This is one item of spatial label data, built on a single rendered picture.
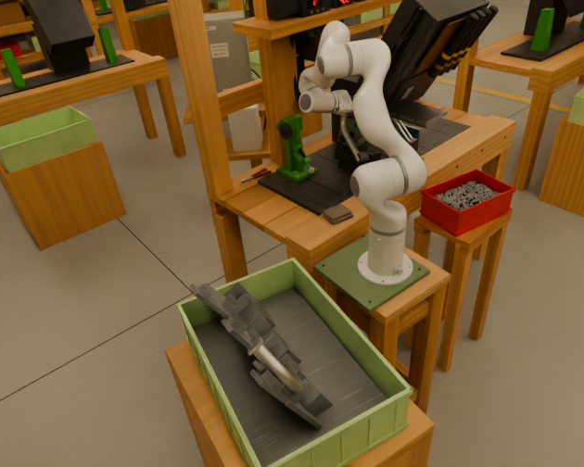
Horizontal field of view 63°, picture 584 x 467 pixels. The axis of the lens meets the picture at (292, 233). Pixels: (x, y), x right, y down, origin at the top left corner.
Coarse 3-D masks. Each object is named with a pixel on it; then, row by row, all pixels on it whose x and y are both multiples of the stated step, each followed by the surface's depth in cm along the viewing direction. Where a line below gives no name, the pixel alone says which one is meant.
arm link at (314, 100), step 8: (312, 88) 188; (304, 96) 186; (312, 96) 184; (320, 96) 186; (328, 96) 190; (304, 104) 186; (312, 104) 184; (320, 104) 186; (328, 104) 190; (312, 112) 189; (320, 112) 191; (328, 112) 195
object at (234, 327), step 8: (224, 320) 114; (232, 320) 129; (232, 328) 112; (240, 328) 114; (240, 336) 114; (248, 336) 129; (248, 344) 117; (280, 344) 134; (272, 352) 134; (280, 352) 133; (288, 352) 133; (296, 360) 137
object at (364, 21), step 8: (384, 8) 726; (392, 8) 745; (352, 16) 697; (360, 16) 706; (368, 16) 714; (376, 16) 726; (384, 16) 732; (392, 16) 744; (352, 24) 704; (360, 24) 708; (368, 24) 714; (376, 24) 723; (384, 24) 733; (352, 32) 699; (384, 32) 747
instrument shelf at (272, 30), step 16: (368, 0) 212; (384, 0) 216; (400, 0) 223; (288, 16) 198; (320, 16) 194; (336, 16) 200; (240, 32) 195; (256, 32) 187; (272, 32) 182; (288, 32) 187
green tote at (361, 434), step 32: (224, 288) 151; (256, 288) 158; (288, 288) 165; (320, 288) 147; (192, 320) 151; (352, 352) 139; (384, 384) 127; (224, 416) 130; (384, 416) 116; (320, 448) 108; (352, 448) 116
